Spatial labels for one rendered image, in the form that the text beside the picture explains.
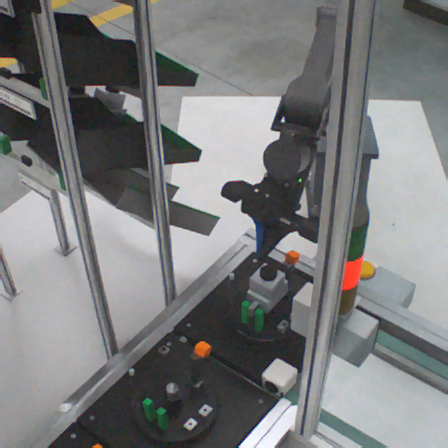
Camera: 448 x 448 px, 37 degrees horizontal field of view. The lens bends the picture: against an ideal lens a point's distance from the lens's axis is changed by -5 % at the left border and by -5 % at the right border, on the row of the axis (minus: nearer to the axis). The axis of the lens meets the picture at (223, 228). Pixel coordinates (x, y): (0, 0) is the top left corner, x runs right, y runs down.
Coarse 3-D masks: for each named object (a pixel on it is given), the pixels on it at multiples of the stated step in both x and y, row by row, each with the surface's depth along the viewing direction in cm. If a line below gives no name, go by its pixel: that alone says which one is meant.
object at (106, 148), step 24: (48, 120) 107; (72, 120) 115; (96, 120) 119; (48, 144) 107; (96, 144) 105; (120, 144) 108; (144, 144) 112; (168, 144) 127; (192, 144) 124; (96, 168) 108; (120, 168) 111
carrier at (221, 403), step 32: (192, 352) 121; (128, 384) 116; (160, 384) 114; (192, 384) 113; (224, 384) 116; (96, 416) 111; (128, 416) 111; (160, 416) 104; (192, 416) 109; (224, 416) 111; (256, 416) 111
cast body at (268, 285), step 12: (264, 264) 120; (252, 276) 118; (264, 276) 117; (276, 276) 118; (252, 288) 119; (264, 288) 117; (276, 288) 118; (252, 300) 120; (264, 300) 118; (276, 300) 120; (252, 312) 119; (264, 312) 120
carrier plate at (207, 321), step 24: (240, 264) 136; (216, 288) 132; (240, 288) 132; (192, 312) 128; (216, 312) 127; (192, 336) 123; (216, 336) 123; (240, 360) 119; (264, 360) 119; (288, 360) 119
